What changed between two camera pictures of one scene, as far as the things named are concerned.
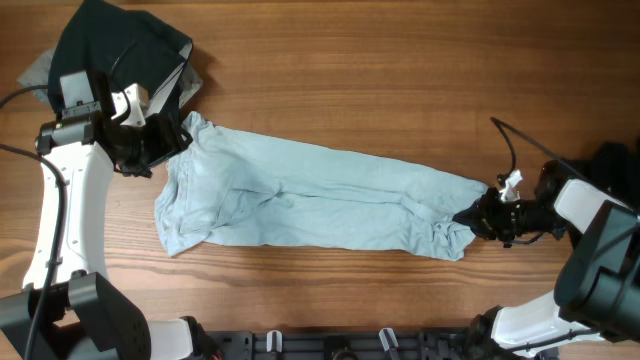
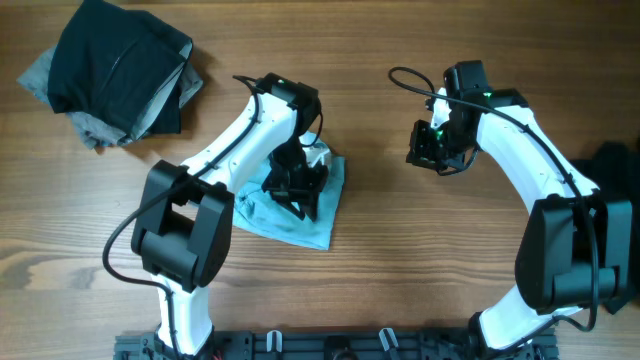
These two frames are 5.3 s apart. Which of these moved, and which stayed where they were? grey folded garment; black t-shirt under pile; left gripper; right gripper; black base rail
Moved: right gripper; left gripper
Stayed: black t-shirt under pile; grey folded garment; black base rail
